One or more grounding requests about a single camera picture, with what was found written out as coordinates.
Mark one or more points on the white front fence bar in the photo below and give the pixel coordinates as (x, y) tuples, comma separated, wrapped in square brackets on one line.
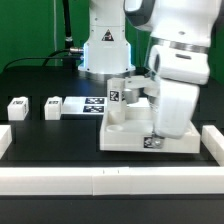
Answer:
[(111, 181)]

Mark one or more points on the white square tabletop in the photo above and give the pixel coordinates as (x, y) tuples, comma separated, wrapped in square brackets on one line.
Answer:
[(135, 133)]

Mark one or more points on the white fence bar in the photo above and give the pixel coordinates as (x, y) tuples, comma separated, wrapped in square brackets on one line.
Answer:
[(214, 142), (111, 181), (5, 138)]

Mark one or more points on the white right fence bar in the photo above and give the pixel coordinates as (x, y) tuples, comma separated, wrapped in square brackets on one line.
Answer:
[(214, 142)]

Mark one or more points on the white left fence bar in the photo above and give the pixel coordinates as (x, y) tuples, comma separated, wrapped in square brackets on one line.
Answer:
[(5, 138)]

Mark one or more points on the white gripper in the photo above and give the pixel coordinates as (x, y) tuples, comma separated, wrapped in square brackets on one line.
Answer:
[(177, 75)]

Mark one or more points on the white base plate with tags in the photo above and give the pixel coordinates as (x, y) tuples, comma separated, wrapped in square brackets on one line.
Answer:
[(84, 105)]

